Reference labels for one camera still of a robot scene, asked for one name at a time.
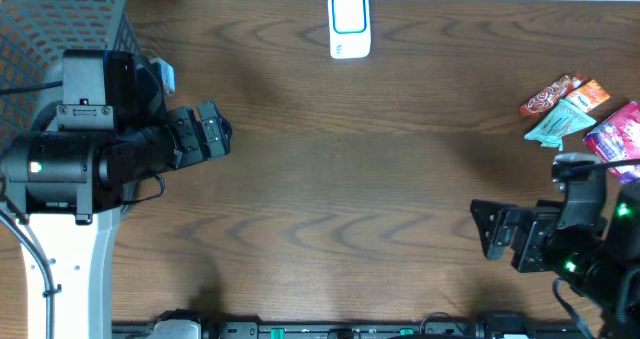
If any white barcode scanner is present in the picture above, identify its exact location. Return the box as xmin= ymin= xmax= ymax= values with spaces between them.
xmin=327 ymin=0 xmax=372 ymax=60

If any teal snack wrapper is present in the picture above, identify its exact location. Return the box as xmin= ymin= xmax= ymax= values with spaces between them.
xmin=524 ymin=99 xmax=596 ymax=151

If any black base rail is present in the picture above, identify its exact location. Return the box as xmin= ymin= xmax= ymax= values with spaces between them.
xmin=111 ymin=310 xmax=583 ymax=339

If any grey plastic mesh basket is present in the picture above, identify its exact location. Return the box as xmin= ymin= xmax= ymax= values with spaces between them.
xmin=0 ymin=0 xmax=146 ymax=155

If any brown orange snack bar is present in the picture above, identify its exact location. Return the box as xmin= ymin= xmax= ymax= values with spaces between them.
xmin=518 ymin=72 xmax=588 ymax=117

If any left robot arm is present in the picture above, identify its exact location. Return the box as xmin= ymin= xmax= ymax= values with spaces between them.
xmin=1 ymin=50 xmax=232 ymax=338

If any small orange box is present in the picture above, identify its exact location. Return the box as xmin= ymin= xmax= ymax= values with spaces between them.
xmin=565 ymin=80 xmax=610 ymax=113

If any red purple snack packet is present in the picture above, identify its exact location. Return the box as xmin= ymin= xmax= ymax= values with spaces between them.
xmin=584 ymin=101 xmax=639 ymax=162

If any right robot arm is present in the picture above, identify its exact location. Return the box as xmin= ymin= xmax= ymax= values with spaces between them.
xmin=470 ymin=179 xmax=639 ymax=338

